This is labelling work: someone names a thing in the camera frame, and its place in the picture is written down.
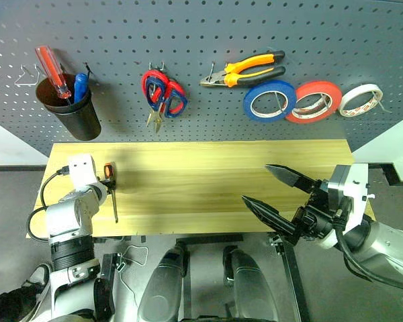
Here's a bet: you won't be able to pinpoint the dark grey rounded robot leg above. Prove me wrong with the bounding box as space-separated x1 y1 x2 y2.
136 241 190 322
222 246 279 322

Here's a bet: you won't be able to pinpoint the thin steel tape hook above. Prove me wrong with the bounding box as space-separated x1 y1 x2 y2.
371 89 394 114
320 93 334 112
273 91 287 113

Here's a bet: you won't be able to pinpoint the dark brown tool cup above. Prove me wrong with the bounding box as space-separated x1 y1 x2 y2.
35 74 102 142

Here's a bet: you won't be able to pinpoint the orange black handled screwdriver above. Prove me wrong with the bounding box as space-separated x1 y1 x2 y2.
103 161 120 224

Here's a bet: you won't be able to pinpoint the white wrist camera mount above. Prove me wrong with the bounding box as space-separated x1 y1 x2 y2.
67 153 99 189
317 162 376 250

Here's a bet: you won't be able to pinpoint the grey perforated pegboard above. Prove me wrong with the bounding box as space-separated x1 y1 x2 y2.
0 0 403 157

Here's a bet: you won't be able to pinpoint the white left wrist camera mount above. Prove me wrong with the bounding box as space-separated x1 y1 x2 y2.
67 153 99 189

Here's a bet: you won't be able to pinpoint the red clear handled screwdriver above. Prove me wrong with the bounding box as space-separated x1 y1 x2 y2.
34 44 73 107

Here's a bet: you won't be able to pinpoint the blue handled screwdriver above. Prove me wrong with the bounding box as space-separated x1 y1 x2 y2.
73 72 89 105

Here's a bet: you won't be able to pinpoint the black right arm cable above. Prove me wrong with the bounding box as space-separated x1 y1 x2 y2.
334 226 403 293

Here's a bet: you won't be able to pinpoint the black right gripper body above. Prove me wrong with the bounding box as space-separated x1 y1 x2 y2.
292 180 353 241

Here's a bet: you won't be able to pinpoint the red handled scissors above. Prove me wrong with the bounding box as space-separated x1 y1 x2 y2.
140 69 187 133

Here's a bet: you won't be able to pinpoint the metal table frame rail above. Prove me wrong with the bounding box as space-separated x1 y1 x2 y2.
267 233 310 322
93 252 126 322

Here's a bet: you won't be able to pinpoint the blue tape roll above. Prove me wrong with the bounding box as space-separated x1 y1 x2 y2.
242 79 298 123

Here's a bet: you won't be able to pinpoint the white tape roll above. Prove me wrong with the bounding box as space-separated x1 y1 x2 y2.
338 83 384 119

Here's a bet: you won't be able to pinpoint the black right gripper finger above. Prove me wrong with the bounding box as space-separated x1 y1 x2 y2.
241 195 299 243
265 163 322 195

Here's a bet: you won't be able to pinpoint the black table frame bar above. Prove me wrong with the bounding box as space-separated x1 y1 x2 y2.
368 162 403 186

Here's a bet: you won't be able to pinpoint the red tape roll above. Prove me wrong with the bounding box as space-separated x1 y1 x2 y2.
284 80 343 125

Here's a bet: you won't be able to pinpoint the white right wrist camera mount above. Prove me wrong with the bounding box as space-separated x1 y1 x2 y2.
317 162 376 250

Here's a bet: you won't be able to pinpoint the orange black handled pliers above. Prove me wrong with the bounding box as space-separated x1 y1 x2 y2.
199 50 286 89

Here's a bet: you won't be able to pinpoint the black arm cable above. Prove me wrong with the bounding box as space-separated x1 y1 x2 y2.
334 226 403 293
26 166 70 243

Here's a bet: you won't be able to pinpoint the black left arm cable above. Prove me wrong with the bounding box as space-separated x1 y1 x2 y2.
26 166 70 243

